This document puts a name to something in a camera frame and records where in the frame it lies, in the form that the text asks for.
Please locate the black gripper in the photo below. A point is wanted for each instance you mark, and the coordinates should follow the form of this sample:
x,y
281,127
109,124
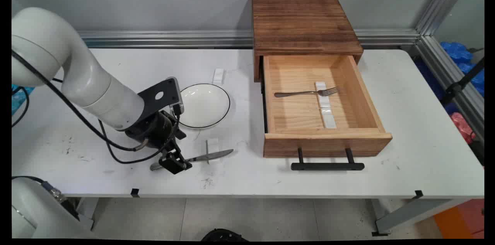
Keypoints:
x,y
154,131

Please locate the silver table knife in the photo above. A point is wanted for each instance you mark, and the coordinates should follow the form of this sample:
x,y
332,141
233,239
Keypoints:
x,y
216,155

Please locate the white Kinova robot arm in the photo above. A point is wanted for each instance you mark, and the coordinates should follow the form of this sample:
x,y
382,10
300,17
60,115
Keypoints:
x,y
77,67

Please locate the white ceramic cutlery rest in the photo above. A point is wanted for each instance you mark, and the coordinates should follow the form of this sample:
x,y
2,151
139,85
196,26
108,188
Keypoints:
x,y
329,120
212,145
218,77
323,100

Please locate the black table edge clip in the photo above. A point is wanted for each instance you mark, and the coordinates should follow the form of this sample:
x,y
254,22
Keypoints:
x,y
134,193
418,194

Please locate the white plate with black rim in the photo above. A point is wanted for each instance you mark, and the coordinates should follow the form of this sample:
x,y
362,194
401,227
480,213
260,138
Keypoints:
x,y
205,106

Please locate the black round floor object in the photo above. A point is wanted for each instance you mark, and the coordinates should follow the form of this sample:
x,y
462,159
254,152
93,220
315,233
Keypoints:
x,y
222,235

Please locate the grey table leg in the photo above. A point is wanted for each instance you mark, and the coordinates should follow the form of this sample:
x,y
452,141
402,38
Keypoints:
x,y
406,214
87,208

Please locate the silver fork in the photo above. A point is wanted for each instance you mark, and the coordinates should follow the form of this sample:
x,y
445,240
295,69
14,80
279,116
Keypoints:
x,y
294,93

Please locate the light wooden drawer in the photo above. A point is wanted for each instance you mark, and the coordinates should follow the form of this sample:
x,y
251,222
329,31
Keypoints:
x,y
328,144

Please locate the light blue bubble wrap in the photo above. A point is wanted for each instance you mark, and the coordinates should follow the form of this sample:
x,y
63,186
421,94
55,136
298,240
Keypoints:
x,y
19,100

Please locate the dark wooden drawer cabinet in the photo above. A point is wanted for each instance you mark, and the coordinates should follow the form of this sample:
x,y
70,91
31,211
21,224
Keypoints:
x,y
301,21

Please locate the orange box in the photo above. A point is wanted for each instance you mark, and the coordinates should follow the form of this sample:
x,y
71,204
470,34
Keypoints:
x,y
452,222

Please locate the red plastic bag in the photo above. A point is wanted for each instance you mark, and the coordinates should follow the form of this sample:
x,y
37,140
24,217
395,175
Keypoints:
x,y
460,123

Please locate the black stand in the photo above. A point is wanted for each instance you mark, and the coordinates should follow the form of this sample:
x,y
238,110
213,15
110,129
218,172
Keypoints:
x,y
454,88

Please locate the blue plastic bag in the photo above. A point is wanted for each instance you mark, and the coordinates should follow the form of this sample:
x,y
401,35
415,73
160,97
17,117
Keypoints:
x,y
456,51

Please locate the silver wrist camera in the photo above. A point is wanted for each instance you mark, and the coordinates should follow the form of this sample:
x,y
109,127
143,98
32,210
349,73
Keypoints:
x,y
177,94

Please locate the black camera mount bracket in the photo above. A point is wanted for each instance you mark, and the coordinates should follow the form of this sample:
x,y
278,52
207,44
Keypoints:
x,y
154,96

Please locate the horizontal aluminium frame rail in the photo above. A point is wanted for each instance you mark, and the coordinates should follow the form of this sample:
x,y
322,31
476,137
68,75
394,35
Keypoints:
x,y
174,39

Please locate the slanted aluminium frame rail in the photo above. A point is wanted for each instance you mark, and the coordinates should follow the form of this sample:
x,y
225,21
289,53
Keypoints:
x,y
444,71

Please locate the upright aluminium frame post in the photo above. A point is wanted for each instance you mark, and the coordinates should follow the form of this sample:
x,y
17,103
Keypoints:
x,y
444,1

